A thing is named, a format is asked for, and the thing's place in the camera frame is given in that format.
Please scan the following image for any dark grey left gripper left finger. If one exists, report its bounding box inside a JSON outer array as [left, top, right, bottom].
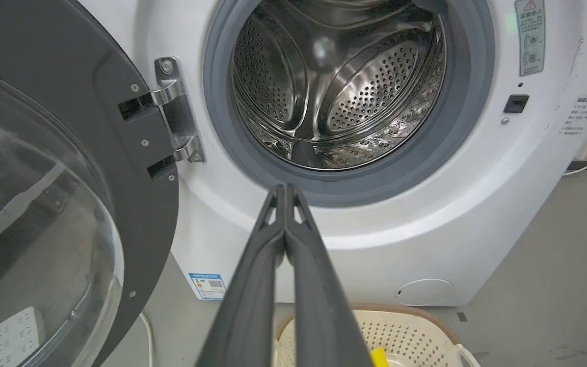
[[195, 184, 287, 367]]

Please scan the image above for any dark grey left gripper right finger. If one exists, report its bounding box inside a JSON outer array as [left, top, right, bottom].
[[284, 185, 375, 367]]

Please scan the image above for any white front-load washing machine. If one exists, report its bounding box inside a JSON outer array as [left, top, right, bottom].
[[78, 0, 587, 308]]

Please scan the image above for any grey washer door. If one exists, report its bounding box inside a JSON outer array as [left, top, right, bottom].
[[0, 0, 180, 367]]

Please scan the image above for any cream perforated laundry basket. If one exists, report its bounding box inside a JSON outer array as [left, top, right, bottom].
[[275, 303, 482, 367]]

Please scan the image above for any chrome door hinge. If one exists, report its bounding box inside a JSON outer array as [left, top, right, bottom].
[[150, 57, 206, 164]]

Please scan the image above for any white power cable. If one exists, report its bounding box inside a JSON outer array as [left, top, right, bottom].
[[139, 312, 154, 367]]

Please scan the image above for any white wall plug with cable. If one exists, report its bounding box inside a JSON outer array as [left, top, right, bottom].
[[563, 147, 587, 176]]

